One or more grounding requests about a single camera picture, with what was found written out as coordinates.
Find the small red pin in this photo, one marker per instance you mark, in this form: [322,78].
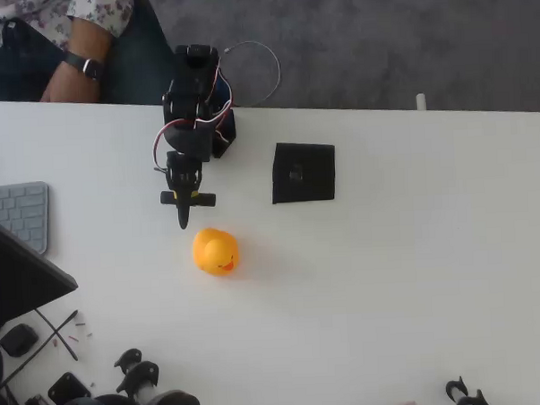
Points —
[74,339]

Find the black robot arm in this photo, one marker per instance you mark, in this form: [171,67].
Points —
[189,103]

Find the grey keyboard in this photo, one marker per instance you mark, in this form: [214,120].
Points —
[19,209]

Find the person's hand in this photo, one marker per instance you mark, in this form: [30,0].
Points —
[70,88]

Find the thin black stick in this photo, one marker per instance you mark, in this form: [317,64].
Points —
[71,352]
[34,352]

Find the bare forearm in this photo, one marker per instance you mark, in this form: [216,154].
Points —
[92,37]

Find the black laptop screen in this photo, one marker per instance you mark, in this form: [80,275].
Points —
[18,276]

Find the white floral shirt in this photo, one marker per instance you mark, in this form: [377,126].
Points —
[87,8]

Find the small white post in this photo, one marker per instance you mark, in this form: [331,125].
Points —
[421,102]

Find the black square box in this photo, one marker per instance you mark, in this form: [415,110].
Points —
[316,184]

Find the yellow rubber duck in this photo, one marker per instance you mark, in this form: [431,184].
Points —
[214,252]

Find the person in floral shirt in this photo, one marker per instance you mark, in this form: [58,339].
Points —
[134,60]

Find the black square mounting plate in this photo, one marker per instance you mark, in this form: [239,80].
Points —
[68,388]

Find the black stand with clamp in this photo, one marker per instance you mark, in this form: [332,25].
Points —
[469,400]

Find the black wristwatch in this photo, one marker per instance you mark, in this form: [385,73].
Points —
[89,67]

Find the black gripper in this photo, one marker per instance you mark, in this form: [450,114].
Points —
[183,185]

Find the black tube camera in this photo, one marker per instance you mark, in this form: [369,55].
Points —
[205,200]

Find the small black rounded box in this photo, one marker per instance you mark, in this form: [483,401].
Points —
[18,340]

